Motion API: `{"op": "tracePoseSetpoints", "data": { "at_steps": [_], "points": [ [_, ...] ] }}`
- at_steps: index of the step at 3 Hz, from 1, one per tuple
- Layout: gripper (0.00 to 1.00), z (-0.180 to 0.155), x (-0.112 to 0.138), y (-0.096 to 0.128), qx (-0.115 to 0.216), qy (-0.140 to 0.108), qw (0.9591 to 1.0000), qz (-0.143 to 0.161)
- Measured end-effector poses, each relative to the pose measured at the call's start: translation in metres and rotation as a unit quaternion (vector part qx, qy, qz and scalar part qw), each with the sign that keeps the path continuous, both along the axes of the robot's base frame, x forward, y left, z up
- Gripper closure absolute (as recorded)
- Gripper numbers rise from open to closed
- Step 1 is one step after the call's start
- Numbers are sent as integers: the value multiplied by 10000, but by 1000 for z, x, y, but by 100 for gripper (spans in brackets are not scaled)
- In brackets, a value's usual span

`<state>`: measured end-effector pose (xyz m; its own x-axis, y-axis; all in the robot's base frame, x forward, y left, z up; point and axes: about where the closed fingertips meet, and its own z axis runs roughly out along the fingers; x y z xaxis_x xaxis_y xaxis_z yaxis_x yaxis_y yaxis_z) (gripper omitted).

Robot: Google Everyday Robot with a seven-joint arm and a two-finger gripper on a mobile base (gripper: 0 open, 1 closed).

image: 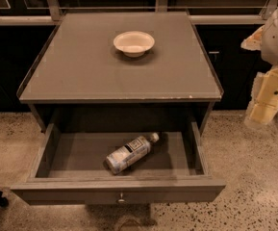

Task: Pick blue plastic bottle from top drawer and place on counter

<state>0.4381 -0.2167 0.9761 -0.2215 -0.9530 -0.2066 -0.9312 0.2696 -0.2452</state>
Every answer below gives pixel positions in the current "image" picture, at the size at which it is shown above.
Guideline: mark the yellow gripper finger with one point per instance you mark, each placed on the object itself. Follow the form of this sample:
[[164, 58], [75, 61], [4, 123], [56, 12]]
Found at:
[[253, 42], [263, 106]]

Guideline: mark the blue plastic bottle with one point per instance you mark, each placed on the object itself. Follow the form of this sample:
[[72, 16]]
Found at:
[[131, 152]]

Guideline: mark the grey cabinet with counter top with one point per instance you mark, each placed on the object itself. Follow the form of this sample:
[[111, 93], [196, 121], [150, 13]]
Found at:
[[81, 64]]

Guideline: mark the small metal drawer knob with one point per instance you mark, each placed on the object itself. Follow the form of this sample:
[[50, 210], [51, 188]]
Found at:
[[121, 199]]

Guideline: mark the open grey top drawer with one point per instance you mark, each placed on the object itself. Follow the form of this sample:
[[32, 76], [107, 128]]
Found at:
[[70, 168]]

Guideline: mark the white bowl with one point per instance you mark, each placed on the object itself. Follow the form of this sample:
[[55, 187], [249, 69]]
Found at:
[[134, 43]]

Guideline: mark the metal railing frame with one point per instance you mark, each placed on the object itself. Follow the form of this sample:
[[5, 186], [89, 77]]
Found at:
[[164, 7]]

